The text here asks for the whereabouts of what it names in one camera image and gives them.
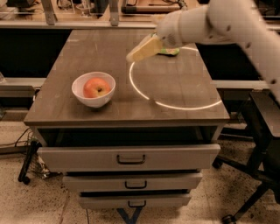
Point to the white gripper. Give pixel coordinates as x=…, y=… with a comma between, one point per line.
x=170, y=31

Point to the red apple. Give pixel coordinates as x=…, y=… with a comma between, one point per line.
x=96, y=87

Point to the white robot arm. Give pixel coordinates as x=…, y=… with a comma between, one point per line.
x=219, y=22

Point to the white ceramic bowl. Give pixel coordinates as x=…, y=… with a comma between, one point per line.
x=78, y=84

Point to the green snack bag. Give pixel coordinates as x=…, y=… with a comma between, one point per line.
x=169, y=52

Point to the grey drawer cabinet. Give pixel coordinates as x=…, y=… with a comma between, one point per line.
x=157, y=102

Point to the grey metal railing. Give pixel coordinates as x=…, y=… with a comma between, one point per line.
x=74, y=14

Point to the top drawer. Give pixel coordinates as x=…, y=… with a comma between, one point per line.
x=128, y=159

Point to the drawer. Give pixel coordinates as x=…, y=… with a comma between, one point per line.
x=162, y=200
x=128, y=159
x=136, y=182

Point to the black office chair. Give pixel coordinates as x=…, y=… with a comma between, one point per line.
x=261, y=113

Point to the black wheeled stand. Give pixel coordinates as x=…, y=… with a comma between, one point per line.
x=30, y=152

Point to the middle drawer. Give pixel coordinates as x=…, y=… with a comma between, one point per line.
x=136, y=182

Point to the bottom drawer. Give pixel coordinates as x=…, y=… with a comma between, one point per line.
x=162, y=200

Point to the blue cross frame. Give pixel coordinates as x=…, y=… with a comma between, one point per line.
x=129, y=219

